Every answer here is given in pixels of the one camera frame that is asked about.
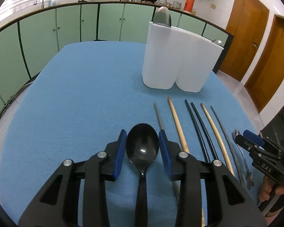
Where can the bamboo chopstick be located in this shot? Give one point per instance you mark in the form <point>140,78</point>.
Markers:
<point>177,125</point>
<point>215,132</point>

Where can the person's right hand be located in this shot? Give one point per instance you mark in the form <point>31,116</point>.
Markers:
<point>265,190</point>

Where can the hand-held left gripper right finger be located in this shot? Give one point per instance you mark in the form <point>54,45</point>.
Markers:
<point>165,156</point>

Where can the black plastic spoon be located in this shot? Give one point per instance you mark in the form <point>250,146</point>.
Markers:
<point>142,146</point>

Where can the long metal spoon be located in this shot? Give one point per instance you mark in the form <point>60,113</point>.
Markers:
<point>247,171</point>

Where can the white window blinds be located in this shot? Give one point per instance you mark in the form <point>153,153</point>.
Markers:
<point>23,2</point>

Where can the glass jar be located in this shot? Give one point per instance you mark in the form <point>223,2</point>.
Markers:
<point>177,5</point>

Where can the grey spoon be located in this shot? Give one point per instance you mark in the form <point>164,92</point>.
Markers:
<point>161,17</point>

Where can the wooden door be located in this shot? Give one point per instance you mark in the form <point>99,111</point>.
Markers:
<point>272,63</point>
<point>243,33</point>

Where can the white plastic utensil holder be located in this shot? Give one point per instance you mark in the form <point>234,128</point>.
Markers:
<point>163,59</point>

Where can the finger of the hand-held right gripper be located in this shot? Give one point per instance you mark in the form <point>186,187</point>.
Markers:
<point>242,141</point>
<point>252,136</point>

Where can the stack of glass bowls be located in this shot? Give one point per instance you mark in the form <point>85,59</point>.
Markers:
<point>163,1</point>

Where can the blue tablecloth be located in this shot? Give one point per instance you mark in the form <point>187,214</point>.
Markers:
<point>85,99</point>

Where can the black chopstick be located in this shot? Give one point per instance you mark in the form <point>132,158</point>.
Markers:
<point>194,123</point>
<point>203,127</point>

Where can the grey metal chopstick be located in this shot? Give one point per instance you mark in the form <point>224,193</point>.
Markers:
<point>159,118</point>
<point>223,132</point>

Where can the orange thermos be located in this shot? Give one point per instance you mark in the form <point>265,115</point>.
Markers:
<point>189,2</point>

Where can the green kitchen counter cabinets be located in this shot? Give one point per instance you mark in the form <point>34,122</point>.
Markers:
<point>37,37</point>

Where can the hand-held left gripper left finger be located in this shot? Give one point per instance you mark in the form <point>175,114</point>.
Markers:
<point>119,152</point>

